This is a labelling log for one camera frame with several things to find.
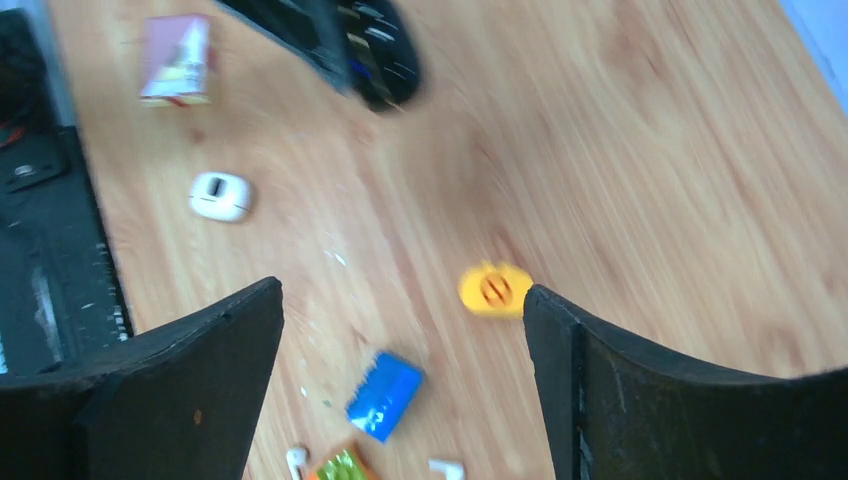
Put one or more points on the blue toy building block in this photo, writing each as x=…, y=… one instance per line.
x=383, y=396

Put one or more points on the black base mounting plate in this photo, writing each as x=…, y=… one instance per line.
x=60, y=293

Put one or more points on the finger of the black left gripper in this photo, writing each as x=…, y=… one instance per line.
x=308, y=28

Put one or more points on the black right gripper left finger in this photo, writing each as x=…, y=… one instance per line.
x=181, y=401

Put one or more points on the yellow toy sign block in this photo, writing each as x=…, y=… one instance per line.
x=495, y=290

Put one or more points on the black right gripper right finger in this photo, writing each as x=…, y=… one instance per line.
x=619, y=406

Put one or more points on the green toy building plate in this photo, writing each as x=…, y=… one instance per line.
x=344, y=464

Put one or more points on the white earbud charging case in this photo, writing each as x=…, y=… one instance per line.
x=221, y=196

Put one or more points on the white earbud far right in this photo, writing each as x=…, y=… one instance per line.
x=449, y=469

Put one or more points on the pink patterned card box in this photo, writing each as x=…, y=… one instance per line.
x=176, y=55

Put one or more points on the glossy black earbud charging case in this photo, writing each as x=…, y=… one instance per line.
x=384, y=65

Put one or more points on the white earbud near ring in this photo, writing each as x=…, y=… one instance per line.
x=296, y=459

